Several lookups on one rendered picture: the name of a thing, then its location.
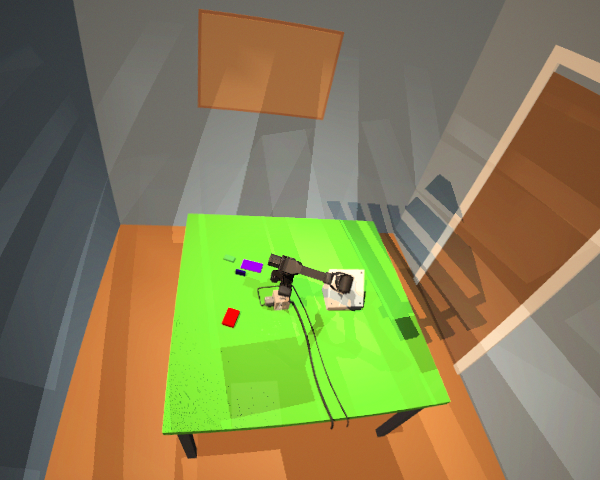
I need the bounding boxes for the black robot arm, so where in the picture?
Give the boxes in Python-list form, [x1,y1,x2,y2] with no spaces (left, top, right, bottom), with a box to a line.
[267,253,355,295]

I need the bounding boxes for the red flat block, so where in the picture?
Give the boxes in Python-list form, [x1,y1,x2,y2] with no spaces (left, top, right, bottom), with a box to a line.
[222,308,240,328]

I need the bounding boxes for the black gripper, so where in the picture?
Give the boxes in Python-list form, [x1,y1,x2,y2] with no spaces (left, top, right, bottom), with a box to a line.
[277,274,295,298]

